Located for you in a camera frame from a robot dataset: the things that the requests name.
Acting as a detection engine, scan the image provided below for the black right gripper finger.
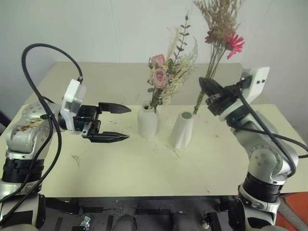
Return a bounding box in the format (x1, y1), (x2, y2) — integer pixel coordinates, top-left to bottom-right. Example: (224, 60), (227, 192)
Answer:
(199, 79), (219, 97)
(198, 77), (226, 93)

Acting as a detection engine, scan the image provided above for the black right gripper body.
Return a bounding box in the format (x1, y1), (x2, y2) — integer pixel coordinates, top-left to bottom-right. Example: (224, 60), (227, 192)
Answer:
(205, 84), (243, 117)

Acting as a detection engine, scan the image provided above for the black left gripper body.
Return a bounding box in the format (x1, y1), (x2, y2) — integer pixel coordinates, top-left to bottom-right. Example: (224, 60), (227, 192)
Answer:
(73, 104), (102, 139)

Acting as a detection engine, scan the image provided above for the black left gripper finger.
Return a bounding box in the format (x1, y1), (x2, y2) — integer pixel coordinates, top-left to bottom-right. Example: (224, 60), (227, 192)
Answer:
(98, 102), (132, 115)
(90, 131), (131, 144)

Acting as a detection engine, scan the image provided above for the pink gerbera dried bouquet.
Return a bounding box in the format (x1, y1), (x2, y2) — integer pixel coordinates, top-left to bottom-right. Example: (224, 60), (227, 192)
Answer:
(192, 0), (246, 115)

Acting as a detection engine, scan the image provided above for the round white ceramic vase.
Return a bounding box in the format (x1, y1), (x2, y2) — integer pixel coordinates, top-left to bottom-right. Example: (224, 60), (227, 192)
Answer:
(137, 101), (160, 139)

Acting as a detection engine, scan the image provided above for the conical white ceramic vase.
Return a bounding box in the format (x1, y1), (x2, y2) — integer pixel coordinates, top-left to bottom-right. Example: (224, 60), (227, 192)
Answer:
(168, 111), (195, 149)

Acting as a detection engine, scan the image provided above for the pink rose dried bouquet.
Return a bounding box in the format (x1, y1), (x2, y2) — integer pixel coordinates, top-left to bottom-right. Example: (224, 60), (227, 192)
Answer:
(146, 14), (199, 114)

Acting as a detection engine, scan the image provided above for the dark rounded shape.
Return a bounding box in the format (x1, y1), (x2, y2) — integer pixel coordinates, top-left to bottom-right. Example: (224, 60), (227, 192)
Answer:
(115, 214), (136, 231)

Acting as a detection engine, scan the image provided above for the small metal caster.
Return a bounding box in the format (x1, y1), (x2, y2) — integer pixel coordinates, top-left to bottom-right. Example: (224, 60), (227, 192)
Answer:
(81, 216), (93, 228)

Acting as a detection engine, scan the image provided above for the orange object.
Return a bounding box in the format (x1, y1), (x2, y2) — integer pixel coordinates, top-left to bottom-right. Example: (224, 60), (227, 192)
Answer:
(279, 192), (308, 231)

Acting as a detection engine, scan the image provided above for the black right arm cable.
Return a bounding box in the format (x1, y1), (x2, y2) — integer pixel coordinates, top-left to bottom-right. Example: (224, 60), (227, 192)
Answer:
(226, 81), (308, 178)

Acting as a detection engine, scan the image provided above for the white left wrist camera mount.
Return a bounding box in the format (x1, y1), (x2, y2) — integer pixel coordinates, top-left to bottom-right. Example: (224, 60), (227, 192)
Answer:
(61, 78), (87, 134)

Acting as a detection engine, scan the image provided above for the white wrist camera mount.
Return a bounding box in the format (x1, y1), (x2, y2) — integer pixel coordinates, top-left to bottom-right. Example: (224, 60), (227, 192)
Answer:
(61, 78), (87, 134)
(240, 66), (270, 104)

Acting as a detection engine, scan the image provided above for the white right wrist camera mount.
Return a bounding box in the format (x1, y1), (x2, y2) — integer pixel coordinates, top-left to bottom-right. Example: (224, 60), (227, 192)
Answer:
(240, 66), (270, 104)

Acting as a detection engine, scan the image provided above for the black metal table frame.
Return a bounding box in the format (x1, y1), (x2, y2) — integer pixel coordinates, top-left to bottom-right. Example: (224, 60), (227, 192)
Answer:
(45, 195), (241, 231)

